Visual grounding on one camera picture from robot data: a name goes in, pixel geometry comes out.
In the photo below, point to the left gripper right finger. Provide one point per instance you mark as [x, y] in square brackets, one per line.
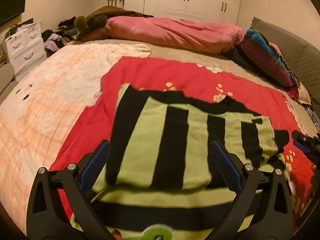
[273, 218]

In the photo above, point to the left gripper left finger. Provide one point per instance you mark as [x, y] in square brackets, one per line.
[46, 216]

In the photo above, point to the green black striped sweater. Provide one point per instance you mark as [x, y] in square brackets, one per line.
[161, 165]

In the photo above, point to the pile of clothes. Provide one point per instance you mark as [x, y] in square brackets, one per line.
[55, 40]

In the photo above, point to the grey quilted headboard cushion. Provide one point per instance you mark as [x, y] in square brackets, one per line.
[300, 56]

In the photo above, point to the multicolour striped pillow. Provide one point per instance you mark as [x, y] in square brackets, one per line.
[257, 54]

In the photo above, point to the peach white plush blanket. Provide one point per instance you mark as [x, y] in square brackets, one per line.
[40, 111]

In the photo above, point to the red floral blanket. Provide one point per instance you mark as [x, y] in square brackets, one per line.
[150, 79]

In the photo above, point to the pink satin quilt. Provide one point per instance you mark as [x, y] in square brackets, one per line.
[210, 38]

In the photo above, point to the white plastic drawer unit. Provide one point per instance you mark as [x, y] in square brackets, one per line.
[25, 48]

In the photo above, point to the tan bed sheet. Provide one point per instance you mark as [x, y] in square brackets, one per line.
[220, 61]

